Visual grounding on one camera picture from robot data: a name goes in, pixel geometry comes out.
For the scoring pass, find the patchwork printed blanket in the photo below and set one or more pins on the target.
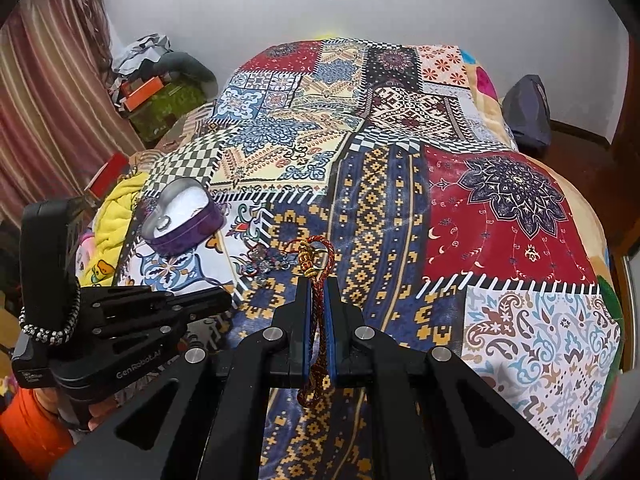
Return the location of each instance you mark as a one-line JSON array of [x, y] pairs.
[[390, 210]]

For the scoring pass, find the black and white cloth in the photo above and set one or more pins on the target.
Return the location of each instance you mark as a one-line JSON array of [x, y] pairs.
[[140, 52]]

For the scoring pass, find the red box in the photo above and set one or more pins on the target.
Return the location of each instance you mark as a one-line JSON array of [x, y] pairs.
[[111, 172]]

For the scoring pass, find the dark blue backpack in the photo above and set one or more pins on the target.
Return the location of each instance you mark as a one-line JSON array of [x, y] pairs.
[[525, 110]]

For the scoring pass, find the yellow cartoon blanket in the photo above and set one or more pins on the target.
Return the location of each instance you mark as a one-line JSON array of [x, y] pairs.
[[117, 210]]

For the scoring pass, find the purple heart-shaped tin box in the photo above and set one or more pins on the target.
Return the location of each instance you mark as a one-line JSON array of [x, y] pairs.
[[190, 230]]

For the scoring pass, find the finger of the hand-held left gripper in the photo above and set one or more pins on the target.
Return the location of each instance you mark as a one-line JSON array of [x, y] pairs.
[[165, 302], [145, 337]]

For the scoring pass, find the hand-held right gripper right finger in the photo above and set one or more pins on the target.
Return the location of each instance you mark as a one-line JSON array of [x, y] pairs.
[[330, 325]]

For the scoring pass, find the green cloth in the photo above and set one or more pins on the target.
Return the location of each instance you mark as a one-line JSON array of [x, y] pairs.
[[167, 110]]

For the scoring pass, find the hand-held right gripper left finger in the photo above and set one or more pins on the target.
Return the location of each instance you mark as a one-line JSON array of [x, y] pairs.
[[303, 322]]

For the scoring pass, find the striped pink curtain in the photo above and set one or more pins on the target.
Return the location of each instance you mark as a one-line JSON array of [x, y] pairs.
[[45, 110]]

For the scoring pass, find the orange box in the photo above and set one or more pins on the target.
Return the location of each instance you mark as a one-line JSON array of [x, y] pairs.
[[142, 92]]

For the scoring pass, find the person's left forearm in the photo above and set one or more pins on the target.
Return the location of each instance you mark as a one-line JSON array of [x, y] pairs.
[[30, 425]]

